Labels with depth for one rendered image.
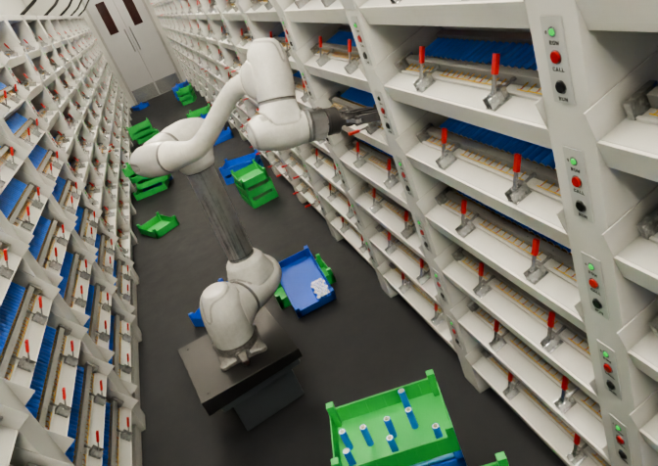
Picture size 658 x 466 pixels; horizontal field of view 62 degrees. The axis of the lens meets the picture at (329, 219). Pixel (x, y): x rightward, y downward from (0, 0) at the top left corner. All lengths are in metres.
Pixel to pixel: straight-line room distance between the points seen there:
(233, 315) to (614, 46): 1.53
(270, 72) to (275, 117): 0.11
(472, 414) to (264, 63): 1.26
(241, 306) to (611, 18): 1.59
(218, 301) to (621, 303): 1.36
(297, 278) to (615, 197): 2.02
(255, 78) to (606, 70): 0.91
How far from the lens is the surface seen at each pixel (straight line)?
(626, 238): 0.93
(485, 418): 1.92
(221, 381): 2.06
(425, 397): 1.57
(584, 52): 0.79
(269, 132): 1.44
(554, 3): 0.80
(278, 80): 1.46
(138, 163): 1.87
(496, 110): 1.02
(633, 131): 0.83
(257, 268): 2.09
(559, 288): 1.18
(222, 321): 2.01
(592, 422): 1.45
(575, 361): 1.31
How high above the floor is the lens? 1.45
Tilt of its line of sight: 25 degrees down
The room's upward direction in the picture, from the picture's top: 22 degrees counter-clockwise
